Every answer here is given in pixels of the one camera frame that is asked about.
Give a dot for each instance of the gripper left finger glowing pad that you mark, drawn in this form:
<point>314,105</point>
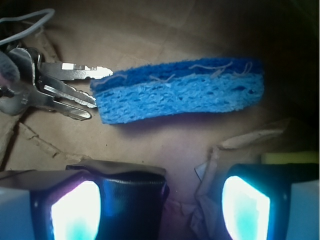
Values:
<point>49,205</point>

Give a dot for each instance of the blue sponge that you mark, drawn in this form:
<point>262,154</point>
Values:
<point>207,85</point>

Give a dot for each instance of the green and yellow sponge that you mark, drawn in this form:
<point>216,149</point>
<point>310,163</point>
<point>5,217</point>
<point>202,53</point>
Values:
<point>301,157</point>

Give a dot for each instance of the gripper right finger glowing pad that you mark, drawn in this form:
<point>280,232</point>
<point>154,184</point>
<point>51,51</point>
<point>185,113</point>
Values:
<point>272,201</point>

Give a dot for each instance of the silver key bunch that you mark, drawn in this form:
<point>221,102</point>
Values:
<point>43,85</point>

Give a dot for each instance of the grey plush donkey keychain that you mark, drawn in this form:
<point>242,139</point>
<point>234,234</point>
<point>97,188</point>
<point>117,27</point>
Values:
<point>9,72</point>

